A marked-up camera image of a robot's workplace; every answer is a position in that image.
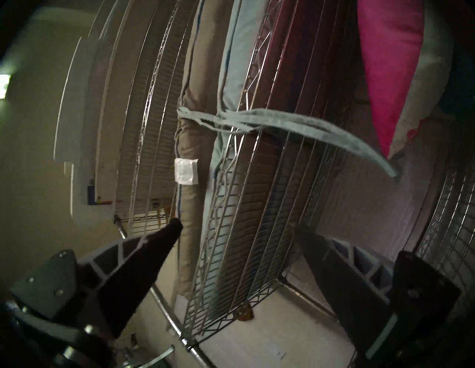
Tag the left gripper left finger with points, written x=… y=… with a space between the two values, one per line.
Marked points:
x=130 y=282

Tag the white window blinds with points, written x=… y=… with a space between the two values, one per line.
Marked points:
x=371 y=207

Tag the light blue bench cushion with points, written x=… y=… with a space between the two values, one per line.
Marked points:
x=297 y=120

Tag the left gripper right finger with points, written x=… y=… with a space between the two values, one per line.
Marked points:
x=349 y=293

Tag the pink white ombre cushion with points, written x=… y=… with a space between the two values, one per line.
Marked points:
x=389 y=74

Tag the teal tufted cushion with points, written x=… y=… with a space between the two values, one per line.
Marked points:
x=460 y=74

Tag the olive brown bench cushion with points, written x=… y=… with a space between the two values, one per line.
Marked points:
x=193 y=92

